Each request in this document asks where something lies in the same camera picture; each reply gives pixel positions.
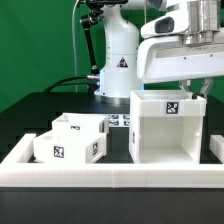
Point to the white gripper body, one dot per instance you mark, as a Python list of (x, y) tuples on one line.
[(165, 59)]

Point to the marker tag sheet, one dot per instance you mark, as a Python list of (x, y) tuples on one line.
[(119, 120)]

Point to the white drawer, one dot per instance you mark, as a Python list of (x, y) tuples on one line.
[(69, 147), (79, 122)]

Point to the white U-shaped border fence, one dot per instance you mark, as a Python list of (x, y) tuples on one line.
[(17, 171)]

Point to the white front drawer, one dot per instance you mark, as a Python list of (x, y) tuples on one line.
[(69, 147)]

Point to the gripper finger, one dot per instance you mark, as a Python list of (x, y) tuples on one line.
[(206, 87), (185, 85)]

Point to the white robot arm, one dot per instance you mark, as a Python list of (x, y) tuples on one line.
[(122, 25)]

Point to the white drawer cabinet box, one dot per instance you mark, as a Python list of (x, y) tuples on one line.
[(165, 126)]

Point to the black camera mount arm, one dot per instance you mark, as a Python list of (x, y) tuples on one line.
[(90, 36)]

